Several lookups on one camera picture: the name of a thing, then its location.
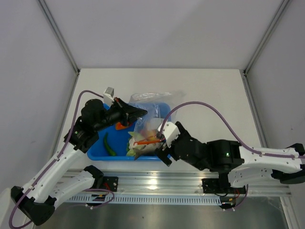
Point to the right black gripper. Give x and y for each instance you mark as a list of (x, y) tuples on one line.
[(183, 135)]

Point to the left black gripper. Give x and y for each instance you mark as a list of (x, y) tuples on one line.
[(132, 112)]

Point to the yellow orange mango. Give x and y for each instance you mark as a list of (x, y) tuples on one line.
[(149, 132)]

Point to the white cauliflower with leaves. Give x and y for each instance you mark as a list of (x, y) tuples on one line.
[(132, 145)]

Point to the clear zip top bag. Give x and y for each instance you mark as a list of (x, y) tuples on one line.
[(171, 98)]

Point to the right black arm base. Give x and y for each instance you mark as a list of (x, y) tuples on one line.
[(210, 186)]

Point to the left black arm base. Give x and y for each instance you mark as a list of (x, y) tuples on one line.
[(110, 183)]

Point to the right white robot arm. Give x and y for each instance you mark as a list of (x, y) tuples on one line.
[(236, 165)]

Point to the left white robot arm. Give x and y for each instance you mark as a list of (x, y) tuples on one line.
[(39, 198)]

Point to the grey toy fish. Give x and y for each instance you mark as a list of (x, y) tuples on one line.
[(145, 150)]

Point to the red orange mango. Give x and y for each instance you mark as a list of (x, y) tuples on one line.
[(119, 126)]

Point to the blue plastic bin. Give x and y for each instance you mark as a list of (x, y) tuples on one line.
[(118, 140)]

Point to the small green chili pepper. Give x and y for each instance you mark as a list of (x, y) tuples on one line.
[(107, 147)]

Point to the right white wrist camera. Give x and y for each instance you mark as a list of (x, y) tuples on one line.
[(170, 132)]

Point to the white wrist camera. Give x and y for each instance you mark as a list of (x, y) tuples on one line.
[(108, 96), (170, 132)]

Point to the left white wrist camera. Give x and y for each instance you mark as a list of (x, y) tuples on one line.
[(108, 96)]

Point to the aluminium mounting rail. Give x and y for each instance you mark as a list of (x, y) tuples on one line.
[(184, 183)]

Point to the white slotted cable duct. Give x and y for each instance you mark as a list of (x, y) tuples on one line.
[(146, 199)]

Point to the right aluminium frame post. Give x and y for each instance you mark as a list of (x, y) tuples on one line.
[(271, 27)]

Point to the aluminium frame post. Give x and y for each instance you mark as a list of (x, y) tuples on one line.
[(58, 35), (271, 27)]

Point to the left aluminium frame post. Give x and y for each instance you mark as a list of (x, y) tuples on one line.
[(58, 35)]

